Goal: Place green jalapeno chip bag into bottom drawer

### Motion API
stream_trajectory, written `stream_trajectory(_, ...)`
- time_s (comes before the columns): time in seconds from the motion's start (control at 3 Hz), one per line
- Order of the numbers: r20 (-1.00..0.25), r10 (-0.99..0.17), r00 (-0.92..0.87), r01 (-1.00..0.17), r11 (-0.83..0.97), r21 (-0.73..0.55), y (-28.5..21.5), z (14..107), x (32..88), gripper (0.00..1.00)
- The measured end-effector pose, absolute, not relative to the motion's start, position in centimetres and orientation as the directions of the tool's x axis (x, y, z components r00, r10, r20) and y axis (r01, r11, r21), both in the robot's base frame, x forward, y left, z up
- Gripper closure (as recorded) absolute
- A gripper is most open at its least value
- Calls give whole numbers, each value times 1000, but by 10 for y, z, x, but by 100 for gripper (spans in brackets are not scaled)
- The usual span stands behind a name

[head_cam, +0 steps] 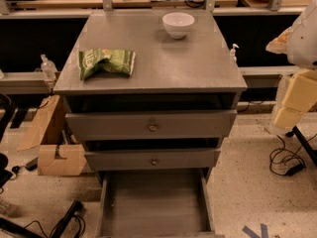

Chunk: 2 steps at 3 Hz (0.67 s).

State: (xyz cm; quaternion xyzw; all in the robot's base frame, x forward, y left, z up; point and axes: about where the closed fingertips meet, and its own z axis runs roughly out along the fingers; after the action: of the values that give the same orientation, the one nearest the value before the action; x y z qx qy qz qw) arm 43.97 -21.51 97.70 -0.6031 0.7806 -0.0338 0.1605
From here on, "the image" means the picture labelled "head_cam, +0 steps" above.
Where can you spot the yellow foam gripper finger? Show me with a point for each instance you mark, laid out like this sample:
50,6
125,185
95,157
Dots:
296,95
279,44

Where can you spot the green jalapeno chip bag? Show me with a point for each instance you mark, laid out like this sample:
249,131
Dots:
113,61

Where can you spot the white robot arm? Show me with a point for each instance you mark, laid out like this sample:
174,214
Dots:
302,41

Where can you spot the grey middle drawer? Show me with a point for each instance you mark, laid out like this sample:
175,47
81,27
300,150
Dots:
152,159

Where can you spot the grey top drawer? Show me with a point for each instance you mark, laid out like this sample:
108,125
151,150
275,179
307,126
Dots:
150,125

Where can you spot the grey drawer cabinet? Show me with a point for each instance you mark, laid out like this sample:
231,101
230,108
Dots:
196,73

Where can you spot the grey open bottom drawer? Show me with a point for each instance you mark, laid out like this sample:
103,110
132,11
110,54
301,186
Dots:
155,204

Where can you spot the black stand leg right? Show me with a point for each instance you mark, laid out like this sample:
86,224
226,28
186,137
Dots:
304,143

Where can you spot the white pump dispenser bottle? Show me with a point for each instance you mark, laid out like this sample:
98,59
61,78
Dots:
233,52

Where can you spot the white ceramic bowl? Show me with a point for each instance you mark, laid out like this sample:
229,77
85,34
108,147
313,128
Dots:
177,24

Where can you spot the clear plastic bottle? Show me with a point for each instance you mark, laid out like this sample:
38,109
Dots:
48,68

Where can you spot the brown cardboard box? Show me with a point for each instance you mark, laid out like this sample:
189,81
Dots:
56,157

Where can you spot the black chair left edge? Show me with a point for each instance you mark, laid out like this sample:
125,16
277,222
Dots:
7,107

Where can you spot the black cable floor left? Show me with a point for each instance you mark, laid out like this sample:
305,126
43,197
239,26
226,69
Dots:
17,231

